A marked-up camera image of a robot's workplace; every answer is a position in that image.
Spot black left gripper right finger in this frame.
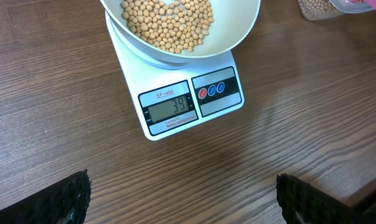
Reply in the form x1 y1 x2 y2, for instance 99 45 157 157
276 174 376 224

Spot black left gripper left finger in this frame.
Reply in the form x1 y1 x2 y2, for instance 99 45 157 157
0 169 92 224

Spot white digital kitchen scale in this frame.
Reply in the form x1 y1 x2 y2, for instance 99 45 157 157
105 14 245 141

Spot white bowl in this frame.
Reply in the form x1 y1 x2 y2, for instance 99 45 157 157
101 0 261 63

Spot soybeans in bowl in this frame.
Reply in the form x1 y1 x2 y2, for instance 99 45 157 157
120 0 214 54

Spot clear plastic container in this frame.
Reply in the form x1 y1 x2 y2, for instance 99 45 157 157
297 0 373 21

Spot soybeans in container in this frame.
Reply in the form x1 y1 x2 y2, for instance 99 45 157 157
298 0 344 21

